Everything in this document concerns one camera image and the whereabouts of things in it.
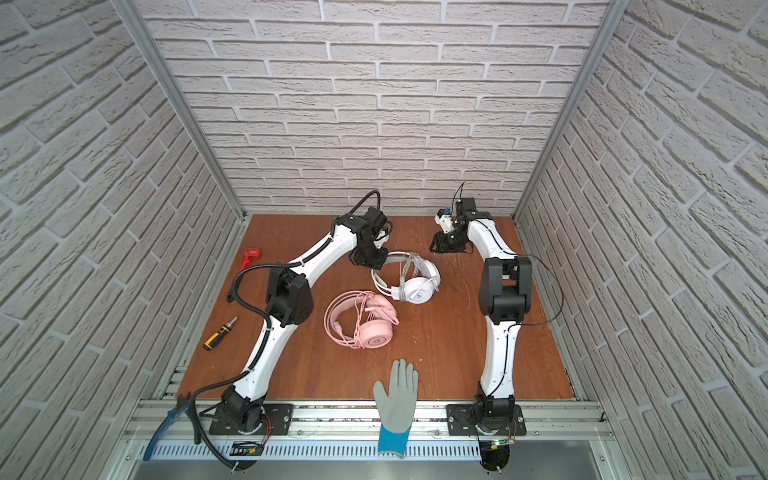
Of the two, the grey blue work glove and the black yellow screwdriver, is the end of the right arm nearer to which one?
the grey blue work glove

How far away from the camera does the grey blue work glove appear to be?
724mm

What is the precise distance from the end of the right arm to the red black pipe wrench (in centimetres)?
65

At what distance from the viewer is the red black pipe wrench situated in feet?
3.45

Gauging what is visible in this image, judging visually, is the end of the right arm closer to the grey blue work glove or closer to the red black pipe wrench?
the grey blue work glove

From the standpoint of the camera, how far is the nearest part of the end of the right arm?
77 centimetres

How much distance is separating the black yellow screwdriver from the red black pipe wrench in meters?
0.21

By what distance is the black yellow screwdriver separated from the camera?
85 centimetres

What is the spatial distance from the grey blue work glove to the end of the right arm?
1.19ft

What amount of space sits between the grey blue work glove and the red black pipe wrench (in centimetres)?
62

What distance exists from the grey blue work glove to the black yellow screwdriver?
49 cm
